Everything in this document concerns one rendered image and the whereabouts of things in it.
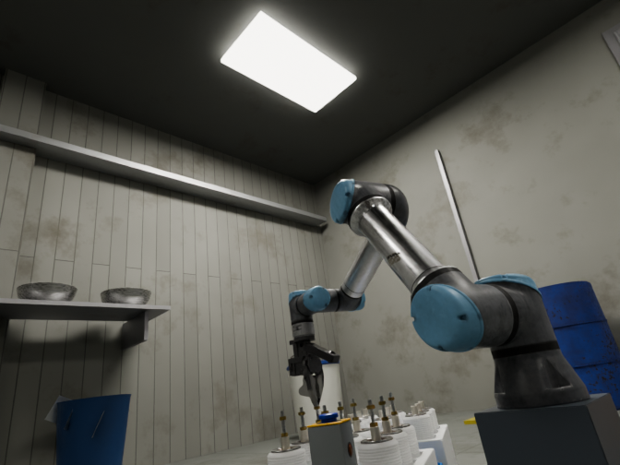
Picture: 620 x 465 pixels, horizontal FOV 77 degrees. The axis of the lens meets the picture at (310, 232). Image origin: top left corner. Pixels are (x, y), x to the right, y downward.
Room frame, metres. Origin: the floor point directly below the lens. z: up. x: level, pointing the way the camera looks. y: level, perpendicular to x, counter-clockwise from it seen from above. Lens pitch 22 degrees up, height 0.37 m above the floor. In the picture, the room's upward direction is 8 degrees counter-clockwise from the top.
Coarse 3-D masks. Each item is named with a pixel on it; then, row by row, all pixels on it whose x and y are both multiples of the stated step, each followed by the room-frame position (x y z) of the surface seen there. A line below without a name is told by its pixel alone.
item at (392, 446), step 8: (392, 440) 1.00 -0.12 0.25; (360, 448) 1.00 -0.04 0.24; (368, 448) 0.98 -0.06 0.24; (376, 448) 0.97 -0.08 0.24; (384, 448) 0.97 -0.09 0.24; (392, 448) 0.98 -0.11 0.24; (360, 456) 1.00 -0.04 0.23; (368, 456) 0.98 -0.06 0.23; (376, 456) 0.97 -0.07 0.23; (384, 456) 0.97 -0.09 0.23; (392, 456) 0.98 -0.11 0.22; (400, 456) 1.01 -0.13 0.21; (360, 464) 1.02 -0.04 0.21; (368, 464) 0.98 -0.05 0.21; (376, 464) 0.97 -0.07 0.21; (384, 464) 0.97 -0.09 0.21; (392, 464) 0.98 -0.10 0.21; (400, 464) 0.99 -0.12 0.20
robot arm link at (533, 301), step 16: (496, 288) 0.72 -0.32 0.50; (512, 288) 0.73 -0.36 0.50; (528, 288) 0.73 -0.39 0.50; (512, 304) 0.71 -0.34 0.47; (528, 304) 0.73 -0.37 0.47; (528, 320) 0.73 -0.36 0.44; (544, 320) 0.74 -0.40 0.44; (512, 336) 0.73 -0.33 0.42; (528, 336) 0.73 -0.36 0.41; (544, 336) 0.73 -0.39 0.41
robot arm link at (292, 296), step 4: (292, 292) 1.30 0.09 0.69; (296, 292) 1.29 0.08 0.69; (300, 292) 1.29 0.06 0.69; (292, 296) 1.30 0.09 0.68; (296, 296) 1.29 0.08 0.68; (292, 300) 1.30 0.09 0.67; (292, 304) 1.29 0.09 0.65; (292, 308) 1.29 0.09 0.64; (296, 308) 1.27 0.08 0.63; (292, 312) 1.30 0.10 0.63; (296, 312) 1.29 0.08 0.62; (292, 316) 1.30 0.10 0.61; (296, 316) 1.30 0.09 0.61; (300, 316) 1.29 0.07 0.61; (304, 316) 1.29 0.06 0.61; (308, 316) 1.30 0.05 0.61; (312, 316) 1.32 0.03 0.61; (292, 320) 1.31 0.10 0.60; (296, 320) 1.30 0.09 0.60; (300, 320) 1.29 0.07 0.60; (304, 320) 1.29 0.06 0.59; (308, 320) 1.30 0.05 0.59; (312, 320) 1.32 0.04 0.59; (292, 324) 1.31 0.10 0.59
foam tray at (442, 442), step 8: (440, 432) 1.59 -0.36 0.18; (448, 432) 1.77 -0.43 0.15; (424, 440) 1.45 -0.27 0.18; (432, 440) 1.44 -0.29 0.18; (440, 440) 1.43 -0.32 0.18; (448, 440) 1.67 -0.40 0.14; (424, 448) 1.45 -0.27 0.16; (440, 448) 1.43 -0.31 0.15; (448, 448) 1.59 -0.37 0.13; (440, 456) 1.44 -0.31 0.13; (448, 456) 1.52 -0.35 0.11; (448, 464) 1.45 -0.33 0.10; (456, 464) 1.74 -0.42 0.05
